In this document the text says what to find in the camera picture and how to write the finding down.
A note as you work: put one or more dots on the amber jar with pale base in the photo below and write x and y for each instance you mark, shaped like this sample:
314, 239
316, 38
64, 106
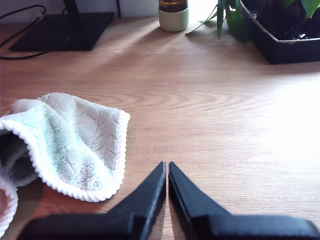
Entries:
172, 20

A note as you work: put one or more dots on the green leafy houseplant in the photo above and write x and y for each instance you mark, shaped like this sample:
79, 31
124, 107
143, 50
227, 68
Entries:
221, 15

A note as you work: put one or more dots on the fluffy white mint tea towel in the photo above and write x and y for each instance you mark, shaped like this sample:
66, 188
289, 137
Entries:
75, 140

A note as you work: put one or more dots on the black rectangular planter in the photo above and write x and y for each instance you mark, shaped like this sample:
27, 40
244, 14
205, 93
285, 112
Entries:
275, 50

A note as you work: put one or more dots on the large black monitor with stand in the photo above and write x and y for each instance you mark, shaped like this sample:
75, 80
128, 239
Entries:
62, 32

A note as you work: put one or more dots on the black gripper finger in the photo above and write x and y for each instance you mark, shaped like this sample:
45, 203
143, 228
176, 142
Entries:
190, 207
145, 207

